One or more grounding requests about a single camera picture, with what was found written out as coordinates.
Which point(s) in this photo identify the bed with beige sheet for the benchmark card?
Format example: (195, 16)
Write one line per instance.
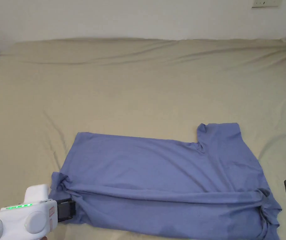
(133, 87)

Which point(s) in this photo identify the white wall socket plate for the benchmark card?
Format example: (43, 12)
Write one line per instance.
(267, 3)

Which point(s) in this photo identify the blue shirt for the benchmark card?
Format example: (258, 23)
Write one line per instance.
(163, 180)

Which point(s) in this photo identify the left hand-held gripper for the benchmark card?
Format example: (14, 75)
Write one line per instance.
(20, 222)

